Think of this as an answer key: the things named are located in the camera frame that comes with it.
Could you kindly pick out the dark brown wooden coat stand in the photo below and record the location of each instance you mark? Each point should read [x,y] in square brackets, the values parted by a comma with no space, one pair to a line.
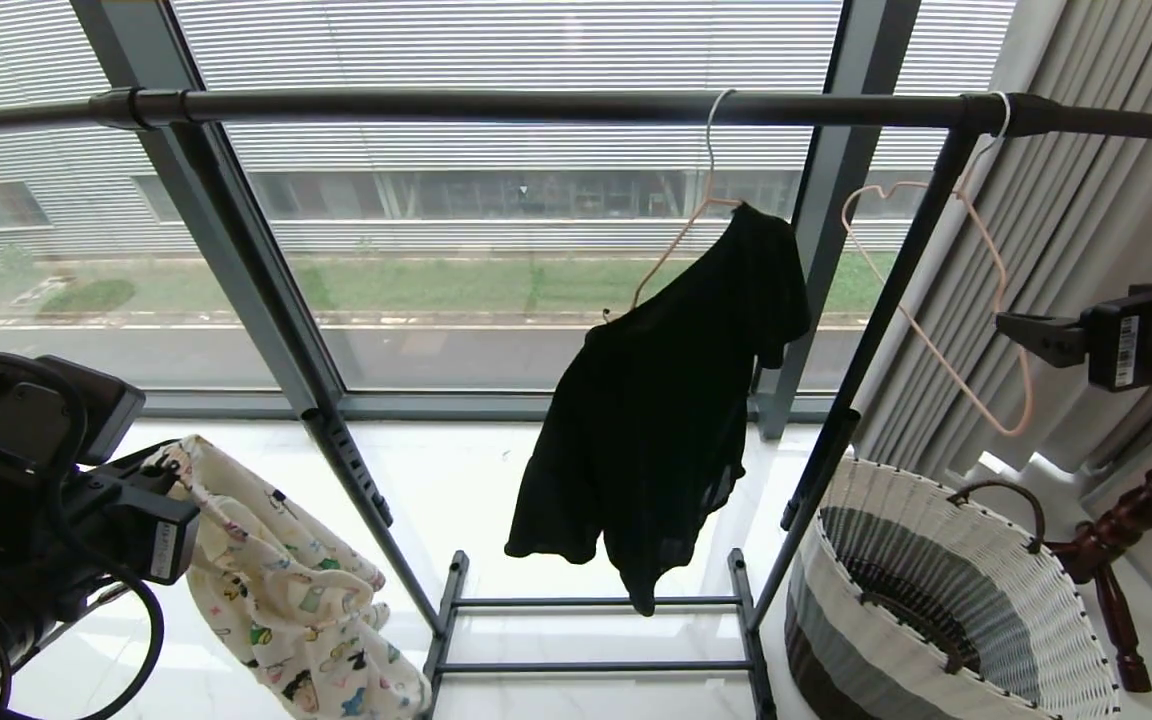
[1136,510]

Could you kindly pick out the black garment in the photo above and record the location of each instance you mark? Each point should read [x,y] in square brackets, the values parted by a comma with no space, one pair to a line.
[656,420]

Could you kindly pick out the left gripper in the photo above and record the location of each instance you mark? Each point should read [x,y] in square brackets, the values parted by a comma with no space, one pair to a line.
[126,540]

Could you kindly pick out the white laundry basket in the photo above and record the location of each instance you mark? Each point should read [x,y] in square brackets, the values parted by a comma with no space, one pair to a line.
[1036,600]

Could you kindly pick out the beige curtain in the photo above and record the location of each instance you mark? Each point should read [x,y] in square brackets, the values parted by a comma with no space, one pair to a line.
[1066,250]

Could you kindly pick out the black clothes rack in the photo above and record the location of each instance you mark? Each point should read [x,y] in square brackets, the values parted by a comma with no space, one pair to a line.
[436,105]

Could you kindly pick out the cream printed garment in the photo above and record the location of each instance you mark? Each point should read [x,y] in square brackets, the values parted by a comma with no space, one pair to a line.
[286,600]

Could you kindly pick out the pink clothes hanger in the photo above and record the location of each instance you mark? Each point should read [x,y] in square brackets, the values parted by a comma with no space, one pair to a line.
[921,323]
[671,250]

